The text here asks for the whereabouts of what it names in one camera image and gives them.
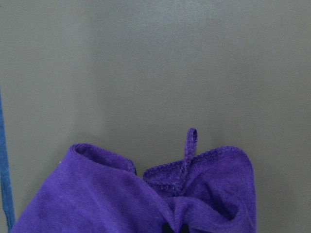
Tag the purple cloth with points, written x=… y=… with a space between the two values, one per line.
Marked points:
x=93 y=190

